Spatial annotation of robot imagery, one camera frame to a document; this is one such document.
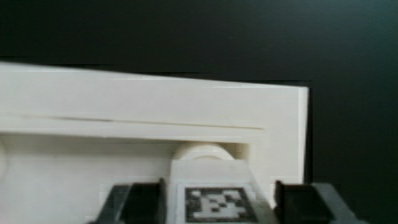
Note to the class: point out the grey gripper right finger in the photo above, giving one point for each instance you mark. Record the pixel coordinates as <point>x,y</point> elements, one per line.
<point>309,205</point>

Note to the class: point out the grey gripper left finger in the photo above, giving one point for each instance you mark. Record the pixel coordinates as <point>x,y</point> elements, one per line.
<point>135,204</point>

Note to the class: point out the white leg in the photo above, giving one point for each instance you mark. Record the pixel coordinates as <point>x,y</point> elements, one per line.
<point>213,194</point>

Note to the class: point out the white square tabletop tray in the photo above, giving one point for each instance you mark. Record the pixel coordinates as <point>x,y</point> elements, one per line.
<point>94,124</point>

